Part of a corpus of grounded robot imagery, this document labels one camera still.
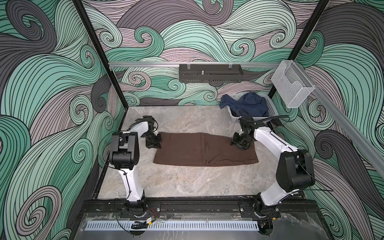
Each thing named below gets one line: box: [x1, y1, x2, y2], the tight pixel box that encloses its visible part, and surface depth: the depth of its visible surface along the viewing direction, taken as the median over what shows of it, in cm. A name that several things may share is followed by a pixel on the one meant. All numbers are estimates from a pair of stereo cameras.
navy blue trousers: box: [219, 92, 269, 117], surface depth 116 cm
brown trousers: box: [153, 132, 259, 167], surface depth 94 cm
